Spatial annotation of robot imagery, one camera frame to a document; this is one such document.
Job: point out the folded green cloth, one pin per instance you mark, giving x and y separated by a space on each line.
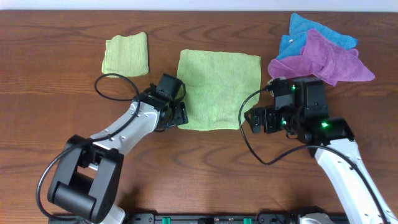
126 55

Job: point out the green microfiber cloth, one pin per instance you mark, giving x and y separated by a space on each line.
216 85

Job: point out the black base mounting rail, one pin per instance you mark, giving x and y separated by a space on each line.
262 218

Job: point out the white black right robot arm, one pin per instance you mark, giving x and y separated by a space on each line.
301 110

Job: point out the purple microfiber cloth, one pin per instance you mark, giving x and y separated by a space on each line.
323 59

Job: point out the blue microfiber cloth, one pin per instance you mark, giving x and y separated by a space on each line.
291 44

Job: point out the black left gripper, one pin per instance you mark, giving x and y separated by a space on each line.
178 115

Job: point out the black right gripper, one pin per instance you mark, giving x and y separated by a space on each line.
261 118

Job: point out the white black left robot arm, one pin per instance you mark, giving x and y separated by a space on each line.
88 170

